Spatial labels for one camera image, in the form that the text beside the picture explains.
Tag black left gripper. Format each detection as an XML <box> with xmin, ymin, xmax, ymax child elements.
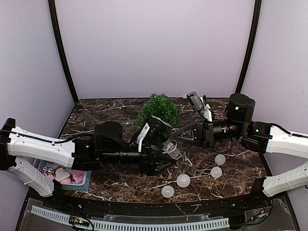
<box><xmin>101</xmin><ymin>139</ymin><xmax>177</xmax><ymax>176</ymax></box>

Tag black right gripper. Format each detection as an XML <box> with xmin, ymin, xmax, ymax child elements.
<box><xmin>171</xmin><ymin>118</ymin><xmax>245</xmax><ymax>149</ymax></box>

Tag white ball string lights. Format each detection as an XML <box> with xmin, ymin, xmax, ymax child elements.
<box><xmin>144</xmin><ymin>96</ymin><xmax>227</xmax><ymax>217</ymax></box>

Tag small green christmas tree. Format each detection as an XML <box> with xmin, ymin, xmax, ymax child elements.
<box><xmin>132</xmin><ymin>93</ymin><xmax>180</xmax><ymax>131</ymax></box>

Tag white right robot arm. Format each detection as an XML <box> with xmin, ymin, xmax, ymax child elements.
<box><xmin>170</xmin><ymin>91</ymin><xmax>308</xmax><ymax>209</ymax></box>

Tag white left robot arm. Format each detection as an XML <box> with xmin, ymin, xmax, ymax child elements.
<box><xmin>0</xmin><ymin>118</ymin><xmax>176</xmax><ymax>210</ymax></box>

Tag light blue plastic basket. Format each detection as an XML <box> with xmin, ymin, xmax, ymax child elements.
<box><xmin>38</xmin><ymin>160</ymin><xmax>91</xmax><ymax>192</ymax></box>

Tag pink bauble ornaments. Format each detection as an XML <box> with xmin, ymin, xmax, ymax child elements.
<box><xmin>42</xmin><ymin>167</ymin><xmax>86</xmax><ymax>184</ymax></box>

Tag white perforated cable tray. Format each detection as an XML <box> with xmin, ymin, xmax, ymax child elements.
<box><xmin>30</xmin><ymin>206</ymin><xmax>231</xmax><ymax>231</ymax></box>

